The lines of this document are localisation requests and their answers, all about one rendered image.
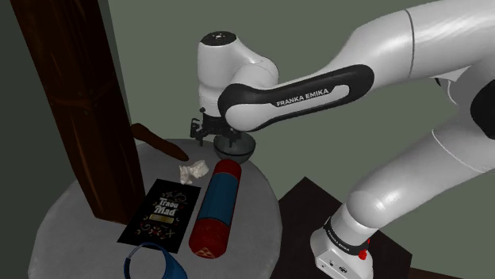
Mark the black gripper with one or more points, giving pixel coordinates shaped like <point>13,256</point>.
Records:
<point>212,123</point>

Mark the brown wooden stick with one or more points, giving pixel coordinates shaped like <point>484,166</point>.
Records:
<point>158,143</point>

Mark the black box with pale lettering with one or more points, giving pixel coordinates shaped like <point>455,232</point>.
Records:
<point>162,216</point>

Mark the red and blue cylinder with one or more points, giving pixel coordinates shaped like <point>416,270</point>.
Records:
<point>216,208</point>

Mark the blue visor cap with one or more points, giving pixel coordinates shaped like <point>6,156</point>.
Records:
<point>174,266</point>

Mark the round grey table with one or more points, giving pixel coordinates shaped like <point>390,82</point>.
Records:
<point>255,216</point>

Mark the dark brown wooden plank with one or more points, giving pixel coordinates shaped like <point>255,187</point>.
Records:
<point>73,100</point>

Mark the dark grey bowl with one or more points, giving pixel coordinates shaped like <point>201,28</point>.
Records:
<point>236,151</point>

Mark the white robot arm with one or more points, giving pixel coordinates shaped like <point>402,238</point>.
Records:
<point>390,58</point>

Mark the dark robot stand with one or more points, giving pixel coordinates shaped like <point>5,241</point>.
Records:
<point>305,208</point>

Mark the white crumpled paper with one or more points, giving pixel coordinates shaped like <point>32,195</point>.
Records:
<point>193,170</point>

